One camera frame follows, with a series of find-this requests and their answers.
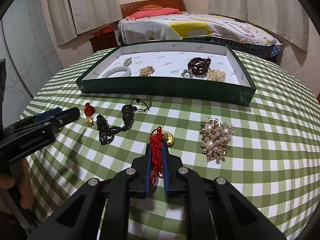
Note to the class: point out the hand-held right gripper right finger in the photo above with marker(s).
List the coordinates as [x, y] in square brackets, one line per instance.
[165, 175]

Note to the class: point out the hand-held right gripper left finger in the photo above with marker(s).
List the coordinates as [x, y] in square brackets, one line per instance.
[148, 172]

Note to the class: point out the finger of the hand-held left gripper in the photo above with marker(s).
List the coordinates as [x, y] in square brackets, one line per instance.
[67, 116]
[47, 113]

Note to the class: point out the white jade bangle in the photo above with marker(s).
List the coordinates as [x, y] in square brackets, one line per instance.
[125, 70]

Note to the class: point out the silver brooch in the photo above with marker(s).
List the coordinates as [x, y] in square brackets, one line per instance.
[127, 61]

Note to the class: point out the green shallow box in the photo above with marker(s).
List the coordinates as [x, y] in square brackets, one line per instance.
[165, 90]

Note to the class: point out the small pearl brooch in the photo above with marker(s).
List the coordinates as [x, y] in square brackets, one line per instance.
[186, 74]

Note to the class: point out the person's left hand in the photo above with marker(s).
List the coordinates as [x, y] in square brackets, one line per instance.
[26, 187]

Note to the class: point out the red knot gold charm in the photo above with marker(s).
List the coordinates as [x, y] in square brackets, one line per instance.
[89, 115]

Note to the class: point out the frosted glass wardrobe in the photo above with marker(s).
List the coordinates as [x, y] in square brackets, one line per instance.
[30, 55]

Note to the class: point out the large pearl flower brooch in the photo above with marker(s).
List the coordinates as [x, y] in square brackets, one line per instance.
[217, 140]

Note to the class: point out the dark wooden nightstand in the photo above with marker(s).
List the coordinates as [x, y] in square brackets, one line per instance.
[103, 42]

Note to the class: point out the green checked tablecloth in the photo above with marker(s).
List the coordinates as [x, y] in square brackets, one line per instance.
[250, 155]

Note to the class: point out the red box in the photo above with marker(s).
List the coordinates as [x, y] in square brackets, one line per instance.
[103, 31]

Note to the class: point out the brown plush toy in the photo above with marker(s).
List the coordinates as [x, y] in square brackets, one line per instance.
[106, 25]

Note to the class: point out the wooden bed headboard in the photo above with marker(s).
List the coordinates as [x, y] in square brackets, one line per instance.
[130, 8]

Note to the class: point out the red-brown cushion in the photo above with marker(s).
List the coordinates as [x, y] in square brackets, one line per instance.
[150, 7]

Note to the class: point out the pink pillow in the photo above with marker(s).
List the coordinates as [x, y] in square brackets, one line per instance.
[160, 13]

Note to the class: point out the bed with patterned sheet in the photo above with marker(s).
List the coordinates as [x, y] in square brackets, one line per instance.
[225, 30]

